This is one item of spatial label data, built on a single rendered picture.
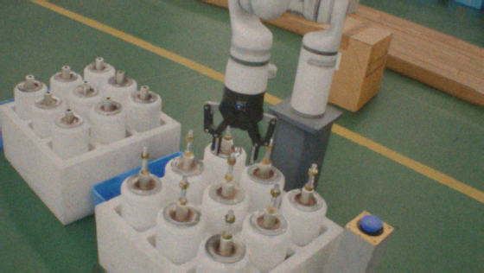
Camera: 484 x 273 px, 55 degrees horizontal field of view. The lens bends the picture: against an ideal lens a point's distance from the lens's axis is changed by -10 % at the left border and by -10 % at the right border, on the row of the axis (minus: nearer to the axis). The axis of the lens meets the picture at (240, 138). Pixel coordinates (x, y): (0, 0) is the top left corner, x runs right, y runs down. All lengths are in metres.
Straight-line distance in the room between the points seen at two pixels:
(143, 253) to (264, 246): 0.24
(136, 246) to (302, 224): 0.34
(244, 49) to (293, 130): 0.47
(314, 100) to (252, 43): 0.44
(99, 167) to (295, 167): 0.50
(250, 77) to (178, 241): 0.33
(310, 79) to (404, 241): 0.55
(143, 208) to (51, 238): 0.35
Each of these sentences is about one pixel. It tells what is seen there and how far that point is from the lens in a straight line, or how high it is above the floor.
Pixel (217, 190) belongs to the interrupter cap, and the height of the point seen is 0.25.
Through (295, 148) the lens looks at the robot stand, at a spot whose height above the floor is 0.22.
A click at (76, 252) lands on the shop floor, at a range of 1.25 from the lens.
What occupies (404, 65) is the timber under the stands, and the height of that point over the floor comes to 0.05.
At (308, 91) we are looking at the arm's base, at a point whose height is 0.37.
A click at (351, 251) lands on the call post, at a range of 0.94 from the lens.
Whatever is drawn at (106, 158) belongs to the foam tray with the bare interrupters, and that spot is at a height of 0.16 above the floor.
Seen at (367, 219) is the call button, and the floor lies 0.33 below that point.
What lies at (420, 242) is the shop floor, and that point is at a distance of 1.48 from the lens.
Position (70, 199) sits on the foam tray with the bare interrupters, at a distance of 1.28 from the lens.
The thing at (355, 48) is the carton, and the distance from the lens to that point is 2.01.
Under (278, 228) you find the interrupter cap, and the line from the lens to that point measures 0.97.
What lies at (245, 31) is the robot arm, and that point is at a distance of 0.85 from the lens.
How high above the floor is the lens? 0.87
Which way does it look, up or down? 30 degrees down
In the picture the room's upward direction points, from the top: 9 degrees clockwise
